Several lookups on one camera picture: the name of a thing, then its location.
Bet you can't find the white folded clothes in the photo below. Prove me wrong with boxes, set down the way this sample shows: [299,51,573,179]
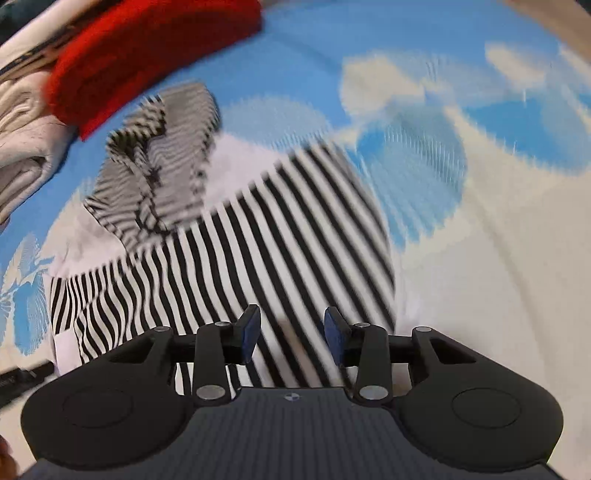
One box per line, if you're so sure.
[0,0,123,227]

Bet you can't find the black white striped shirt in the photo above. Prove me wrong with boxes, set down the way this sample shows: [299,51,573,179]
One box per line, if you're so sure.
[48,83,403,398]

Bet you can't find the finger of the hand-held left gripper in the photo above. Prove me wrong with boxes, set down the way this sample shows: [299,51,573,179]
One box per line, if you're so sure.
[0,361,55,409]

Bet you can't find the blue white printed bedsheet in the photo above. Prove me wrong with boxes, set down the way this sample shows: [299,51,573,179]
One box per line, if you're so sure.
[0,0,591,480]

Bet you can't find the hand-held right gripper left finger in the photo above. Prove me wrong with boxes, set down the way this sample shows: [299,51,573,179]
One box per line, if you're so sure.
[108,305,262,408]

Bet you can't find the red folded cloth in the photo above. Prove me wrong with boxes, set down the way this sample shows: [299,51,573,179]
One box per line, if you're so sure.
[45,0,264,141]

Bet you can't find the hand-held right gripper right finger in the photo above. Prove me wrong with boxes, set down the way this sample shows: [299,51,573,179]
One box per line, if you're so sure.
[324,306,478,408]

